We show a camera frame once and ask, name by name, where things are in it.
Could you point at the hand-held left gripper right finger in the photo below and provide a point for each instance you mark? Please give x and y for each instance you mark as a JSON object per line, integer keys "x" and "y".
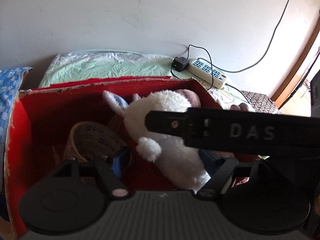
{"x": 211, "y": 163}

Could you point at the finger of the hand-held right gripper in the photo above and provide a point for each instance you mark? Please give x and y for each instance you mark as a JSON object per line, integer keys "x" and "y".
{"x": 165, "y": 122}

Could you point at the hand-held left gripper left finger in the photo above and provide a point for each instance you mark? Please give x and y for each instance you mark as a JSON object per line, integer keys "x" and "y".
{"x": 120, "y": 160}

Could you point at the white plush rabbit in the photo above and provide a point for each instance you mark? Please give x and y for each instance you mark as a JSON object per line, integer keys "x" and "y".
{"x": 172, "y": 155}

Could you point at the red cardboard box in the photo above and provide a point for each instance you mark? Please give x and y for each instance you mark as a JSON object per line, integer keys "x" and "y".
{"x": 45, "y": 120}

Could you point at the green sheet covered desktop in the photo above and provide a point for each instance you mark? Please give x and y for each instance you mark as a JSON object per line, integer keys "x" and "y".
{"x": 100, "y": 67}

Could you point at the patterned stool cushion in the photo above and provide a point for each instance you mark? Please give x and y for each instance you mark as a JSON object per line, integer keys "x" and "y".
{"x": 260, "y": 101}

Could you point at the pink plush toy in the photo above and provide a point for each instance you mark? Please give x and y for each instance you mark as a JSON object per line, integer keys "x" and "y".
{"x": 192, "y": 97}

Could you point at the white power strip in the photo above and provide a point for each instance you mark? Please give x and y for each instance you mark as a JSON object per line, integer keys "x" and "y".
{"x": 200, "y": 68}

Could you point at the blue patterned cloth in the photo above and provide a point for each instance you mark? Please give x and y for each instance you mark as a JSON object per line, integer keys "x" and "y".
{"x": 10, "y": 85}

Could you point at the wooden door frame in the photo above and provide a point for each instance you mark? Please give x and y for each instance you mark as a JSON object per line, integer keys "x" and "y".
{"x": 295, "y": 72}

